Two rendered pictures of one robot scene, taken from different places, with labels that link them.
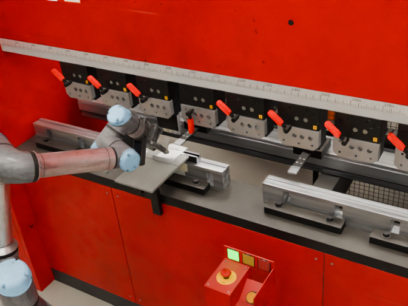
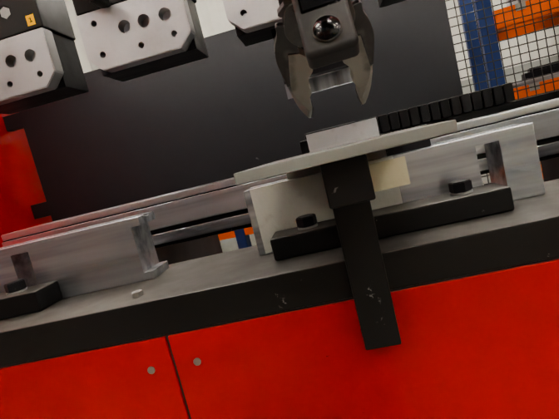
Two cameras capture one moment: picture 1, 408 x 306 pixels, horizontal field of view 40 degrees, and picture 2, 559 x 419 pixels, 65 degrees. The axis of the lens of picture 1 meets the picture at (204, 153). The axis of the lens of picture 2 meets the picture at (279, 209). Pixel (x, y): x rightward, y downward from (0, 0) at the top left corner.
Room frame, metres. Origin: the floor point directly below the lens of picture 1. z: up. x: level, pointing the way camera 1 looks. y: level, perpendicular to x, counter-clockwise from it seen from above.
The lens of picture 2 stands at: (1.46, 0.49, 1.00)
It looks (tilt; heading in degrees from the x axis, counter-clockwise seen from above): 7 degrees down; 334
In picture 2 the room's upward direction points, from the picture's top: 14 degrees counter-clockwise
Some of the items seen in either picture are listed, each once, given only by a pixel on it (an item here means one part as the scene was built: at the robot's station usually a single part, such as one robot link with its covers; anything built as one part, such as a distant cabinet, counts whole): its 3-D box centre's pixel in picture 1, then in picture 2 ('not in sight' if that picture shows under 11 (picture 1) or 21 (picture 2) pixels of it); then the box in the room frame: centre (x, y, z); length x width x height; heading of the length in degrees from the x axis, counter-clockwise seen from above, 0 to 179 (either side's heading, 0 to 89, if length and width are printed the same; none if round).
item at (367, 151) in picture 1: (360, 132); not in sight; (1.55, -0.51, 1.26); 0.15 x 0.09 x 0.17; 56
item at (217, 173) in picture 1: (186, 167); (386, 190); (1.95, 0.08, 0.92); 0.39 x 0.06 x 0.10; 56
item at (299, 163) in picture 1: (305, 153); not in sight; (1.83, -0.39, 1.01); 0.26 x 0.12 x 0.05; 146
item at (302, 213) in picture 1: (303, 216); not in sight; (1.60, -0.34, 0.89); 0.30 x 0.05 x 0.03; 56
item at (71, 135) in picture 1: (77, 138); (11, 276); (2.29, 0.58, 0.92); 0.50 x 0.06 x 0.10; 56
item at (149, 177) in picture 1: (152, 168); (338, 150); (1.86, 0.21, 1.00); 0.26 x 0.18 x 0.01; 146
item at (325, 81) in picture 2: (169, 122); (314, 56); (1.98, 0.13, 1.13); 0.10 x 0.02 x 0.10; 56
